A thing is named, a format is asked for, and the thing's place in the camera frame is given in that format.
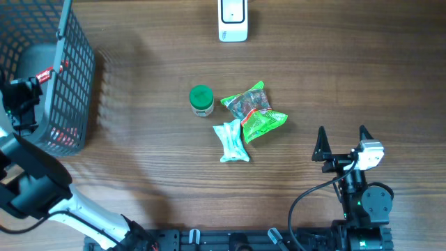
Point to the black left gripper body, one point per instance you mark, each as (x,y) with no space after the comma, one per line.
(21,98)

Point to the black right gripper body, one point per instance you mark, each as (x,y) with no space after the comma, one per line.
(336,164)

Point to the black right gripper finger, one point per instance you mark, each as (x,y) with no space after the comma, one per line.
(364,133)
(322,150)

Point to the small red snack packet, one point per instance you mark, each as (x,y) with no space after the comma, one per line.
(65,136)

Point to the green clear snack bag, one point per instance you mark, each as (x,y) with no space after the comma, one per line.
(254,111)

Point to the pale teal snack packet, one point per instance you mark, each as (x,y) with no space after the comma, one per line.
(229,135)

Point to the green lid jar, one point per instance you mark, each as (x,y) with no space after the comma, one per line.
(202,100)

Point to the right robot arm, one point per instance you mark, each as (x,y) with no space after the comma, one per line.
(366,206)

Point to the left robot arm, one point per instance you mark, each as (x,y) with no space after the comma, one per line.
(44,191)

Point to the white barcode scanner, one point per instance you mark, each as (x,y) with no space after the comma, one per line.
(232,20)

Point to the red snack wrapper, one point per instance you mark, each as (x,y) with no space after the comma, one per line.
(46,75)

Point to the dark grey mesh basket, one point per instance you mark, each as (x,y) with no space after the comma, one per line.
(34,36)

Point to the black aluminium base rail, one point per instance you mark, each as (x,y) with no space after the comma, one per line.
(309,238)

